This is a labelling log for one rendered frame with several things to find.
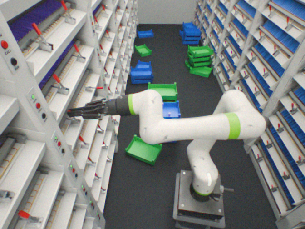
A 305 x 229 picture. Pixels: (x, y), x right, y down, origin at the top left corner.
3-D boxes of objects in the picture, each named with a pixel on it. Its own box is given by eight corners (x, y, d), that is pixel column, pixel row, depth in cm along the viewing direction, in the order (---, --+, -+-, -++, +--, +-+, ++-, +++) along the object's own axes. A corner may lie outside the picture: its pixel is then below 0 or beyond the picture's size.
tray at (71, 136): (99, 80, 128) (101, 68, 122) (71, 157, 85) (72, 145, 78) (67, 71, 124) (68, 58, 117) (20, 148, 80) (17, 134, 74)
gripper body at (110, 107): (120, 118, 84) (100, 121, 86) (122, 106, 91) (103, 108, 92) (114, 106, 79) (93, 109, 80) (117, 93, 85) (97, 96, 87)
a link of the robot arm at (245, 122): (250, 123, 93) (260, 103, 85) (264, 143, 84) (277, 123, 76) (214, 125, 91) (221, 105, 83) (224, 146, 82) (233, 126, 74)
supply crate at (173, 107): (178, 106, 188) (178, 100, 183) (179, 121, 174) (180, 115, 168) (147, 106, 188) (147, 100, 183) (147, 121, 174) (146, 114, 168)
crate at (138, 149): (161, 149, 190) (162, 144, 185) (153, 165, 177) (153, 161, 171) (135, 139, 199) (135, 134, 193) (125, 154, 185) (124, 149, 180)
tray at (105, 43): (114, 37, 179) (117, 23, 170) (101, 72, 135) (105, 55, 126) (92, 30, 174) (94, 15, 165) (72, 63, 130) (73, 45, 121)
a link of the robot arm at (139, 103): (162, 93, 89) (159, 83, 79) (165, 119, 86) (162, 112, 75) (133, 97, 91) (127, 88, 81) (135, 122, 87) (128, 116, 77)
